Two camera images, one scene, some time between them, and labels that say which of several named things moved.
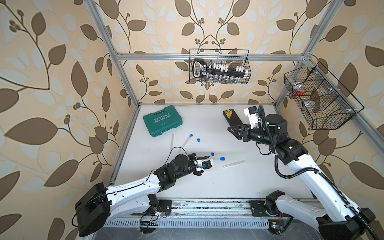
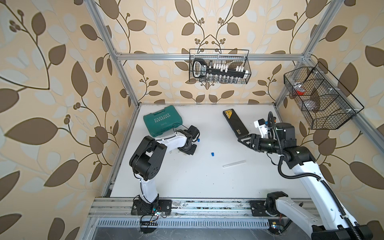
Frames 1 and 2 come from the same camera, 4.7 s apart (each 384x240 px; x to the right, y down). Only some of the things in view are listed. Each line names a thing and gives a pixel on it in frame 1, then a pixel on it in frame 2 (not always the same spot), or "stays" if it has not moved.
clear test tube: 234,163 stays
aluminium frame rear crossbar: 210,57 stays
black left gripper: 192,157 to 192,152
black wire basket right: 324,102 stays
